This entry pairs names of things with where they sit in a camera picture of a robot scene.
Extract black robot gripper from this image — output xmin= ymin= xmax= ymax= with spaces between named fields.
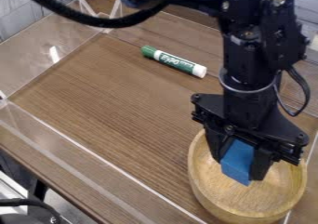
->
xmin=190 ymin=93 xmax=308 ymax=181

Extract blue rectangular block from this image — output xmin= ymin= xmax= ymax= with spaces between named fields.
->
xmin=220 ymin=139 xmax=253 ymax=186

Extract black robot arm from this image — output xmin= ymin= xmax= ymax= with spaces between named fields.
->
xmin=121 ymin=0 xmax=309 ymax=180

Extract brown wooden bowl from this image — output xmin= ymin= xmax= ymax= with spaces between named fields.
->
xmin=186 ymin=130 xmax=307 ymax=224

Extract green Expo marker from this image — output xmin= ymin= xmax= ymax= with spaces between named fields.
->
xmin=140 ymin=46 xmax=206 ymax=78

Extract black metal table leg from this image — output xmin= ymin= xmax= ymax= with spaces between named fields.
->
xmin=33 ymin=179 xmax=47 ymax=201

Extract clear acrylic tray walls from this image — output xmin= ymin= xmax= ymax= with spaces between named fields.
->
xmin=0 ymin=0 xmax=318 ymax=224

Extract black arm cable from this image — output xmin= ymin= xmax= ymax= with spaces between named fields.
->
xmin=273 ymin=66 xmax=311 ymax=118

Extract thick black looped cable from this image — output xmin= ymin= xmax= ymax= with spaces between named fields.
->
xmin=10 ymin=0 xmax=166 ymax=29

